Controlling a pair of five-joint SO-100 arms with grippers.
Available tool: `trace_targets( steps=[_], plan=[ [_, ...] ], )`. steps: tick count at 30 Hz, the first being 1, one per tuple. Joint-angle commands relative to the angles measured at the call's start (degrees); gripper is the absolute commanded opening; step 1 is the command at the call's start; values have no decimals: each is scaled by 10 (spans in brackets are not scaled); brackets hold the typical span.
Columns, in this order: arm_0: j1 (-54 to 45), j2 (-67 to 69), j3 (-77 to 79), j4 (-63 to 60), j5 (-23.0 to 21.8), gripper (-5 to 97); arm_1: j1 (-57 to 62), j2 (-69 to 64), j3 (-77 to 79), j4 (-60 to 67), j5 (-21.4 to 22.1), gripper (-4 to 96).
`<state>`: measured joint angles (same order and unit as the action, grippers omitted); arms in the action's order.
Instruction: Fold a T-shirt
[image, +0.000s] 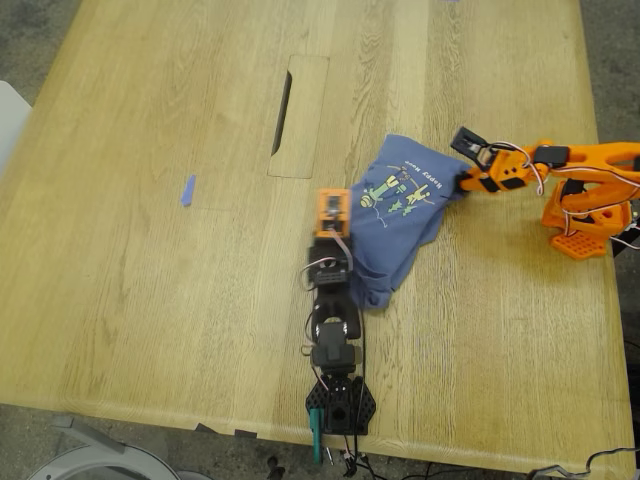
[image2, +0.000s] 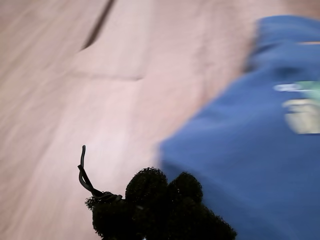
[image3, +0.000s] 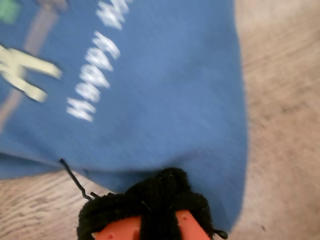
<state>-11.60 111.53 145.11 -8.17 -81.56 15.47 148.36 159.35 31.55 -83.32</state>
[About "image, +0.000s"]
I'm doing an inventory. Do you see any black power cable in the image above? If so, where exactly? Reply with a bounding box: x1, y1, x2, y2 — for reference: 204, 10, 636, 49
342, 433, 441, 480

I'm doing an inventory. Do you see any teal table clamp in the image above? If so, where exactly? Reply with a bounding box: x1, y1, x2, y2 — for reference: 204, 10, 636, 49
308, 408, 326, 466

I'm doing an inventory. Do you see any black camera cable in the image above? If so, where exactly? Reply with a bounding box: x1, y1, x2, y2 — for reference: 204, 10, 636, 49
342, 309, 369, 476

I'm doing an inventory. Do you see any wooden cable hatch lid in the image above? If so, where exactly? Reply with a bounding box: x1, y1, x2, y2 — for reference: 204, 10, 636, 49
267, 53, 331, 180

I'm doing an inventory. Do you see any grey black cable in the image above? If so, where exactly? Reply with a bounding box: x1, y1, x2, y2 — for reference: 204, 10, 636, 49
528, 446, 637, 480

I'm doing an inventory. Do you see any grey plastic chair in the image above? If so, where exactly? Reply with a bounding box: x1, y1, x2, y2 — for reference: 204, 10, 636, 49
27, 413, 214, 480

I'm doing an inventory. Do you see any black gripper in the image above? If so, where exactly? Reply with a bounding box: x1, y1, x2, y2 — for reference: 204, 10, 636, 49
308, 238, 354, 287

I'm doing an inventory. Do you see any black table clamp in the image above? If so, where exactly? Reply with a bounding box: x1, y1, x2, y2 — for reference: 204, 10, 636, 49
610, 192, 640, 259

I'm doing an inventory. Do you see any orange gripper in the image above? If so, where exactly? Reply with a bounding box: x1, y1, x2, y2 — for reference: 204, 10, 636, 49
455, 148, 549, 195

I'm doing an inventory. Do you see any blue printed T-shirt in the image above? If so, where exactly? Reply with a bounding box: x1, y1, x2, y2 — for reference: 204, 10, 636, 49
348, 133, 474, 311

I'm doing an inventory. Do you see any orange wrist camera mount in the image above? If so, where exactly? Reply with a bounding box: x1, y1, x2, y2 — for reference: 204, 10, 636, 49
315, 188, 351, 239

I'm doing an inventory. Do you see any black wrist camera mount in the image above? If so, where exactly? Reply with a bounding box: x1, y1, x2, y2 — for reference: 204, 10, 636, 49
449, 126, 494, 169

